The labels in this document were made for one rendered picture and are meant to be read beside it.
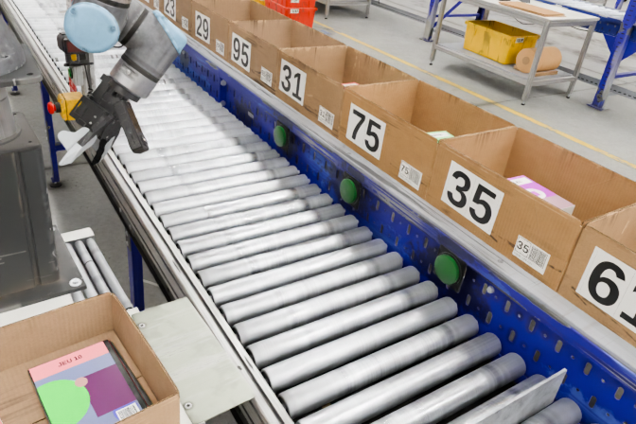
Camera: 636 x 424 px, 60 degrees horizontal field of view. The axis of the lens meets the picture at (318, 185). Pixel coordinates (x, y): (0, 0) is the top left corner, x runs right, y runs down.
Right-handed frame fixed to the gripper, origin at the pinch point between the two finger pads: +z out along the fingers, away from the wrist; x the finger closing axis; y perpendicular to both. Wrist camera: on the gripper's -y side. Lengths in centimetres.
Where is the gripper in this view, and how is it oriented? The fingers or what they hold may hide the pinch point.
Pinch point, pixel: (79, 167)
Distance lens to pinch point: 129.6
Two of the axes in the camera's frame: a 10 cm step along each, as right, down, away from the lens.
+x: -0.4, 0.4, -10.0
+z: -6.1, 7.9, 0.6
